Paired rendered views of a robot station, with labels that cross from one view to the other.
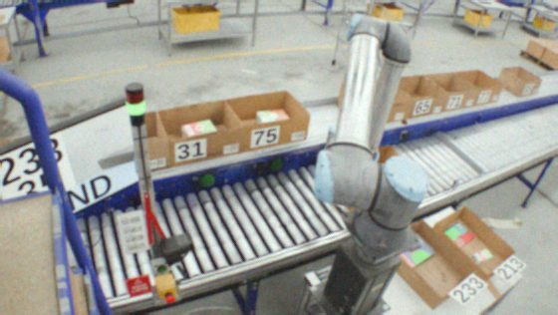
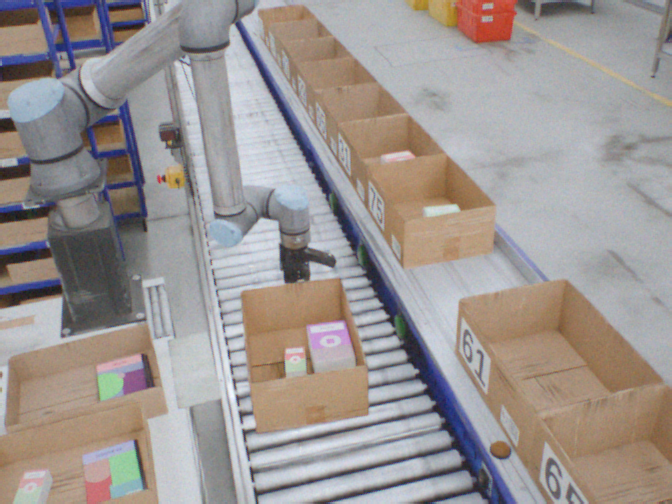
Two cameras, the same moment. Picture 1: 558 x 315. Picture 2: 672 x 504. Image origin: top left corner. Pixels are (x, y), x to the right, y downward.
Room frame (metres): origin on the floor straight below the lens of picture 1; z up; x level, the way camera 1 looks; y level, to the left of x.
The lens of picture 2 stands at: (2.19, -1.84, 2.06)
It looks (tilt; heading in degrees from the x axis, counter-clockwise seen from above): 33 degrees down; 109
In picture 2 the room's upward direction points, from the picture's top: 3 degrees counter-clockwise
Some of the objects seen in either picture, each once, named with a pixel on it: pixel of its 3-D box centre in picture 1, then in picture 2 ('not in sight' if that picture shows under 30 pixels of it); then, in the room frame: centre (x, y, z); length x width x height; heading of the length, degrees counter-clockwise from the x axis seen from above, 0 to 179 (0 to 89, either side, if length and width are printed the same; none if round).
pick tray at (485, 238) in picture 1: (472, 244); (67, 478); (1.24, -1.04, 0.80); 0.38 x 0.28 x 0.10; 35
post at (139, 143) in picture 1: (153, 232); (176, 112); (0.83, 0.39, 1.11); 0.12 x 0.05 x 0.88; 121
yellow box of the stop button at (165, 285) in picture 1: (174, 285); (173, 180); (0.80, 0.33, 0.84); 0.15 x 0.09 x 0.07; 121
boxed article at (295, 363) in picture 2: not in sight; (295, 365); (1.62, -0.52, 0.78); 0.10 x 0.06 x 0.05; 112
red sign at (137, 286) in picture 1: (146, 284); not in sight; (0.77, 0.44, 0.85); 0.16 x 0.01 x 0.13; 121
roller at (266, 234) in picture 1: (255, 216); (280, 255); (1.34, 0.07, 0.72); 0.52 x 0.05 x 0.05; 31
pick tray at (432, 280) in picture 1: (427, 262); (87, 384); (1.11, -0.75, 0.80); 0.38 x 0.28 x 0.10; 37
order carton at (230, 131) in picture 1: (198, 132); (389, 159); (1.66, 0.43, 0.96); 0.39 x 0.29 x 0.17; 121
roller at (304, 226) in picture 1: (290, 207); (291, 285); (1.44, -0.09, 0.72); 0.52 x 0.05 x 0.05; 31
